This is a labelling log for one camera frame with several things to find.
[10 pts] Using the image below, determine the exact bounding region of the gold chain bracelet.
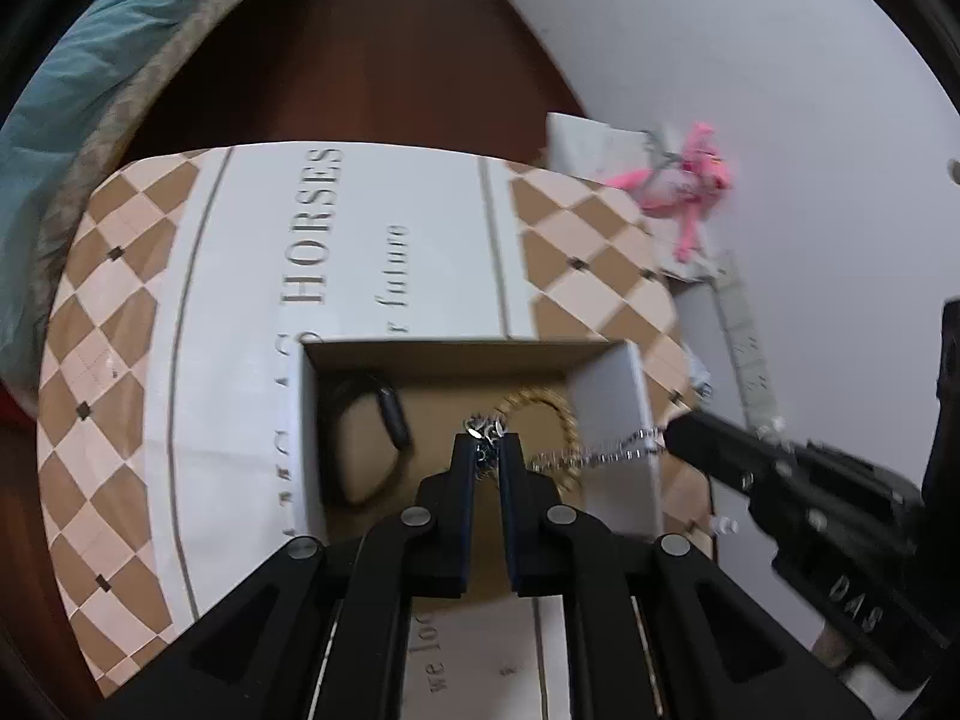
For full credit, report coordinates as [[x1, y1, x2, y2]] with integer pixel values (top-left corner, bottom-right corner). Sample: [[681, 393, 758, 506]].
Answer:
[[493, 388, 584, 482]]

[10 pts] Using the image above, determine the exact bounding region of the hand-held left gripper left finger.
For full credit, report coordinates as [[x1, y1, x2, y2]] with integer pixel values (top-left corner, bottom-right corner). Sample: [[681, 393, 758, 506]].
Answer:
[[96, 433, 481, 720]]

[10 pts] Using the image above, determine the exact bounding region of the white cardboard box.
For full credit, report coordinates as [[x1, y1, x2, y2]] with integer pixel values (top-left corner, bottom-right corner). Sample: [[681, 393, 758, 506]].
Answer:
[[298, 339, 665, 602]]

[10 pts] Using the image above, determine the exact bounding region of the black wristband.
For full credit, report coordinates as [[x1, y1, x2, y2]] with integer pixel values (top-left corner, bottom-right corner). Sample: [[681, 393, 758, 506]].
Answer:
[[322, 370, 416, 508]]

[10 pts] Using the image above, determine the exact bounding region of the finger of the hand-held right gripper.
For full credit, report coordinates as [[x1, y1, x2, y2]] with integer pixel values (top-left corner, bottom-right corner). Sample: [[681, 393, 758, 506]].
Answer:
[[664, 412, 812, 535]]

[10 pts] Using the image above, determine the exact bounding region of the blue blanket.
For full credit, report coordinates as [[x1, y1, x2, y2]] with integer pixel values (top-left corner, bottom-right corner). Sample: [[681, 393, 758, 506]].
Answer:
[[0, 0, 302, 391]]

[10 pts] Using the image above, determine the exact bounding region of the silver chain necklace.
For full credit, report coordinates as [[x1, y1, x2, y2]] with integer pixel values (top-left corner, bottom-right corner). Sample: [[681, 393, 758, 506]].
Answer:
[[465, 414, 667, 475]]

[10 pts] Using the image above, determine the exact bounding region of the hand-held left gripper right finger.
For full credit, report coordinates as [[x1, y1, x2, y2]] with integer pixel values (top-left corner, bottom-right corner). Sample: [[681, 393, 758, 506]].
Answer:
[[497, 433, 877, 720]]

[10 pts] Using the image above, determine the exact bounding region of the checkered tablecloth with lettering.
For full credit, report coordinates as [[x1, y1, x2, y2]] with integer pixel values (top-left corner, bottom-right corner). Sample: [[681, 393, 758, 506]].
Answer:
[[36, 144, 713, 720]]

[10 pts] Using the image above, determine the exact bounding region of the grey fuzzy blanket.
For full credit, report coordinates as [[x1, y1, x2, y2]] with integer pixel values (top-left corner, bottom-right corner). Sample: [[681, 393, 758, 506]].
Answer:
[[28, 0, 332, 421]]

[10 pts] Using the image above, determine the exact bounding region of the pink plush toy keychain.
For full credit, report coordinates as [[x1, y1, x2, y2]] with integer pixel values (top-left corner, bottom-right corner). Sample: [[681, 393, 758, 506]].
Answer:
[[604, 120, 741, 260]]

